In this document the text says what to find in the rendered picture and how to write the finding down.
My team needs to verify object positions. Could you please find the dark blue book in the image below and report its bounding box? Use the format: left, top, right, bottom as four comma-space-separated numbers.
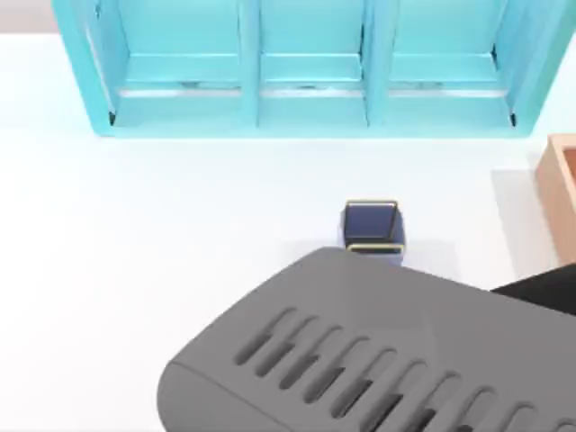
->
340, 199, 408, 267

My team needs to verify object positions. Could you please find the grey slotted rounded box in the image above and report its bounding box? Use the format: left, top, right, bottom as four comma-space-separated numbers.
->
155, 246, 576, 432

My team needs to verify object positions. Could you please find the light blue rack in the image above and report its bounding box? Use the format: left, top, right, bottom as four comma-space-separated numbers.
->
50, 0, 576, 140

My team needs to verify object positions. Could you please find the salmon-coloured shallow box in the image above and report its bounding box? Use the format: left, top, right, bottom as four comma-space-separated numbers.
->
535, 133, 576, 266

